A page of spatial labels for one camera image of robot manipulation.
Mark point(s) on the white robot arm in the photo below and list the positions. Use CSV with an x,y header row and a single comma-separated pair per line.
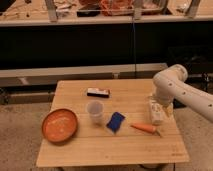
x,y
170,84

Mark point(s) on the wooden table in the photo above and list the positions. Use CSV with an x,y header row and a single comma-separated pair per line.
x,y
96,145

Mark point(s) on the cluttered upper workbench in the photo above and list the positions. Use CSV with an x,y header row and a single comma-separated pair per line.
x,y
82,12

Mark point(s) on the clear plastic cup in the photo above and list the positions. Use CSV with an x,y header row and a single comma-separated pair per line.
x,y
95,111

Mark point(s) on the black and white box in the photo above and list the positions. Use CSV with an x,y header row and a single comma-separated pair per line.
x,y
97,92

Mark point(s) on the orange ceramic bowl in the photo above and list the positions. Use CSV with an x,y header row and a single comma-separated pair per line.
x,y
59,125

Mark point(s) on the white plastic bottle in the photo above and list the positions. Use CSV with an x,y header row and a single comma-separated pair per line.
x,y
156,112

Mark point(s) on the orange carrot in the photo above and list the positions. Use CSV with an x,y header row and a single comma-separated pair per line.
x,y
146,128

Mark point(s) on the long metal shelf rail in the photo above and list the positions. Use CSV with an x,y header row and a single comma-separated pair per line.
x,y
45,76

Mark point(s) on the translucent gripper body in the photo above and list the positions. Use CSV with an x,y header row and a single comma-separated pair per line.
x,y
166,108

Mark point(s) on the blue sponge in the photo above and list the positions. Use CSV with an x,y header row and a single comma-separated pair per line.
x,y
115,122

